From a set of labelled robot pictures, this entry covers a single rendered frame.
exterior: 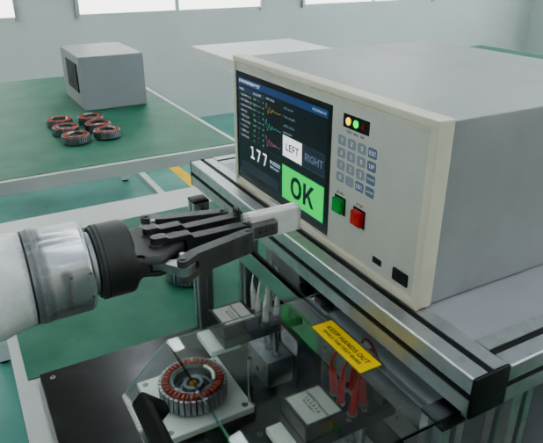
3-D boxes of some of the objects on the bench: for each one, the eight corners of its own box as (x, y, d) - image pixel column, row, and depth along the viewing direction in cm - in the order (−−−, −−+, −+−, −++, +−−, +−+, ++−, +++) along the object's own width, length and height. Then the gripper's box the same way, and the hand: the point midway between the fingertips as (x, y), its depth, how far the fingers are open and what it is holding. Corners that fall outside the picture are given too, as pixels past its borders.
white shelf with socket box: (248, 228, 164) (245, 64, 144) (199, 186, 193) (190, 46, 174) (348, 205, 179) (358, 54, 160) (288, 169, 208) (290, 38, 189)
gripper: (81, 268, 63) (270, 223, 74) (112, 330, 53) (328, 267, 63) (70, 205, 60) (270, 168, 71) (102, 257, 50) (330, 205, 60)
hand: (271, 221), depth 65 cm, fingers closed
